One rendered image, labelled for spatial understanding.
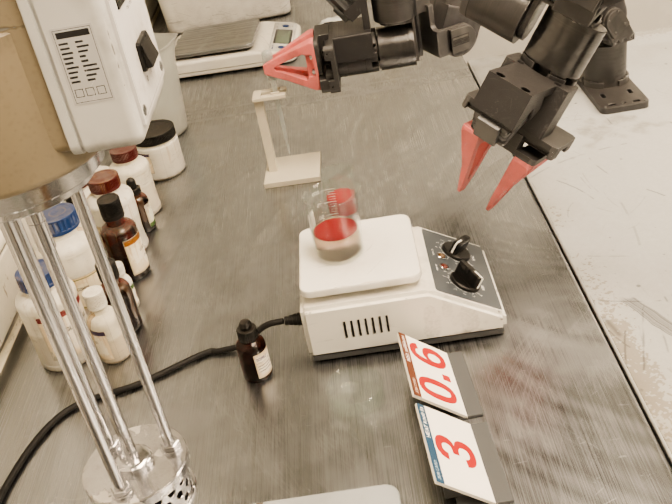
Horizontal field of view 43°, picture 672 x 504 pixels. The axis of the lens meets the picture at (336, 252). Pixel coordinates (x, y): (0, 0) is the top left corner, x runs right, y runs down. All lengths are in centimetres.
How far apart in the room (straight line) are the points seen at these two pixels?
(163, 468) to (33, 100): 26
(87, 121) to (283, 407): 49
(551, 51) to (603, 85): 56
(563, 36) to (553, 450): 36
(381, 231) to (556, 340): 21
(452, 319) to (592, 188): 34
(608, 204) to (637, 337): 25
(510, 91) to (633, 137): 52
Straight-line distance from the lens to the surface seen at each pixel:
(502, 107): 73
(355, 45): 112
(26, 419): 93
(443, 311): 83
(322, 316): 82
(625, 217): 105
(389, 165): 120
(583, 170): 115
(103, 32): 37
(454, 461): 71
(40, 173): 40
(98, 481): 56
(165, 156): 128
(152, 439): 58
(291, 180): 119
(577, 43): 80
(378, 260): 84
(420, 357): 81
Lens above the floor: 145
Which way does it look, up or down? 32 degrees down
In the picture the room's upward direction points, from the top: 11 degrees counter-clockwise
